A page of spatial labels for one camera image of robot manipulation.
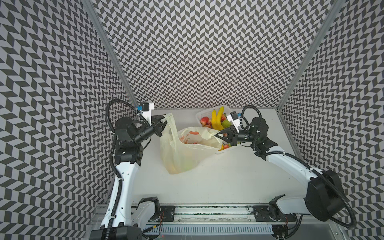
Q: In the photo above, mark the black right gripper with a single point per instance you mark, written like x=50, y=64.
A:
x=233, y=135

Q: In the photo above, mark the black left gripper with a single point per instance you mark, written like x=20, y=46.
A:
x=157, y=124

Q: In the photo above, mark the yellow plastic bag orange print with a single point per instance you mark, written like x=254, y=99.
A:
x=183, y=150

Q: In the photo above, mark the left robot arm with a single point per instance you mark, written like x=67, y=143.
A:
x=122, y=221

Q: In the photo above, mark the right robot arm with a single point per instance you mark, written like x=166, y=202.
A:
x=324, y=199

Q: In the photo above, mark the green apple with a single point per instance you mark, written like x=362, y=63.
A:
x=226, y=124

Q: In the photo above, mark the yellow banana bunch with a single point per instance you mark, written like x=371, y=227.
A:
x=216, y=119

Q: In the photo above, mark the red apple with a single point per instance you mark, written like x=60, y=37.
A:
x=204, y=121

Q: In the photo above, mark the white plastic fruit basket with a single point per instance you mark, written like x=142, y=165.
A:
x=208, y=113

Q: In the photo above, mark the white vent strip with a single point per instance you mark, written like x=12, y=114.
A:
x=212, y=230

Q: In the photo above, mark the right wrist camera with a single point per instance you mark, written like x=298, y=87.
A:
x=235, y=121

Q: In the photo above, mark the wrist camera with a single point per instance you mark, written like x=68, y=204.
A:
x=235, y=121
x=145, y=109

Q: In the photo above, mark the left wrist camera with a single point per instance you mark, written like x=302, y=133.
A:
x=145, y=109

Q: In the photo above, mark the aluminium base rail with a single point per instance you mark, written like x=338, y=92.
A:
x=213, y=214

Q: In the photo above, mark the aluminium left corner post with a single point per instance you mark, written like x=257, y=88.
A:
x=94, y=18

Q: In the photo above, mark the aluminium corner post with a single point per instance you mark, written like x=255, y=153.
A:
x=94, y=18
x=321, y=34

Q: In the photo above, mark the aluminium right corner post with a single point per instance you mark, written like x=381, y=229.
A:
x=321, y=34

